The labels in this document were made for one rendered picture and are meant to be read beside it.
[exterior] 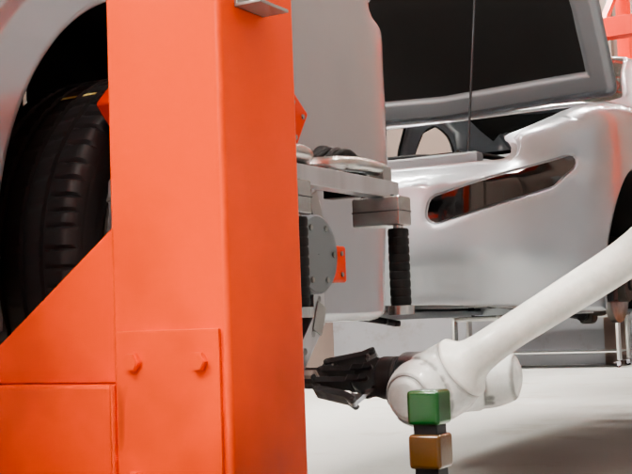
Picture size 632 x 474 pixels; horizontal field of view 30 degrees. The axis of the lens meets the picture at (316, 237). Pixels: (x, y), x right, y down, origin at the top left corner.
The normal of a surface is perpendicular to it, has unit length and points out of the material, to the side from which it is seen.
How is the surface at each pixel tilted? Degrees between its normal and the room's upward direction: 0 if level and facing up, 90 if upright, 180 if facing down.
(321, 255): 90
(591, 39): 121
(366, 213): 90
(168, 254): 90
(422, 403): 90
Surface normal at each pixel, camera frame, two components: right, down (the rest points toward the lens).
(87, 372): -0.50, -0.04
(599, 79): -0.60, 0.44
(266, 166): 0.87, -0.07
